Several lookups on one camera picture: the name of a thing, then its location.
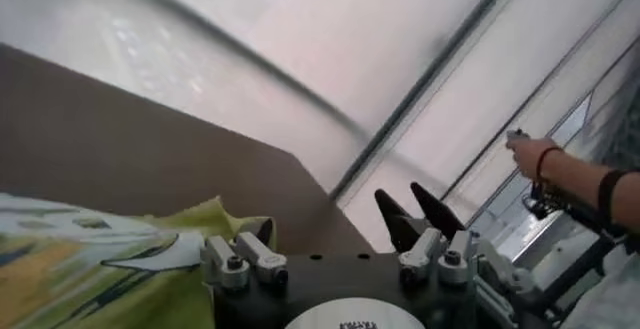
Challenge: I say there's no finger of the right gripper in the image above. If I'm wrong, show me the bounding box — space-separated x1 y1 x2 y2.
410 182 516 282
374 189 419 222

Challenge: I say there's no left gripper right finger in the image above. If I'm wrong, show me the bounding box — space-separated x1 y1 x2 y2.
391 215 477 286

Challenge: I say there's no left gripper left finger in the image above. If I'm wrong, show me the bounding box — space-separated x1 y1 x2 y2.
199 217 290 291

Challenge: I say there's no person's bare hand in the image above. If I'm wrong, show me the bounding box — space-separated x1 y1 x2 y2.
505 135 558 182

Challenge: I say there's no lime green t-shirt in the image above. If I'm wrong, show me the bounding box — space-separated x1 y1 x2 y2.
0 191 277 329

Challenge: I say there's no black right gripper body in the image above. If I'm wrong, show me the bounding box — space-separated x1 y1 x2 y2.
477 273 561 329

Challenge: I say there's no grey slanted window frame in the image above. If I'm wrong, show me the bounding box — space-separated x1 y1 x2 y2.
327 0 531 202

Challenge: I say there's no person's bare forearm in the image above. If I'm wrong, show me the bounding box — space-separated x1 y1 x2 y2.
537 148 640 235

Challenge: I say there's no black wristband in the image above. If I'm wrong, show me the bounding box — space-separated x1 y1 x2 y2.
597 168 640 230

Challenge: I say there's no dark red string bracelet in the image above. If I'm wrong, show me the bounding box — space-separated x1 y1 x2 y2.
534 145 565 185

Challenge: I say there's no dark curved railing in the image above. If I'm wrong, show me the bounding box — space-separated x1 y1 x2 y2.
89 0 374 142

